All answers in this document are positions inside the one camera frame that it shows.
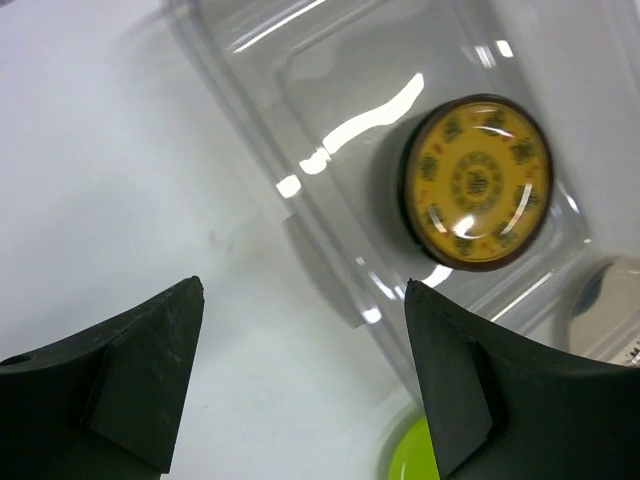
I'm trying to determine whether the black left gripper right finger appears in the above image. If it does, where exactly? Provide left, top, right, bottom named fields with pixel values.
left=404, top=280, right=639, bottom=479

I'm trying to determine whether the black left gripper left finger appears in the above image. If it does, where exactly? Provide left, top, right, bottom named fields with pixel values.
left=1, top=276, right=205, bottom=474

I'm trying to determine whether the lime green plate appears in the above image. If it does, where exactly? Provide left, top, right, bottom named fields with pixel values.
left=377, top=410, right=440, bottom=480

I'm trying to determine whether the cream plate with green patch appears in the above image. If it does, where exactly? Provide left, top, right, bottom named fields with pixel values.
left=568, top=257, right=639, bottom=368

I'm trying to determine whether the yellow brown plate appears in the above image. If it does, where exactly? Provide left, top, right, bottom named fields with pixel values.
left=396, top=93, right=554, bottom=272

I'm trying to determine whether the clear plastic bin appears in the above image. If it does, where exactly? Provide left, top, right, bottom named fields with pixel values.
left=163, top=1, right=624, bottom=396

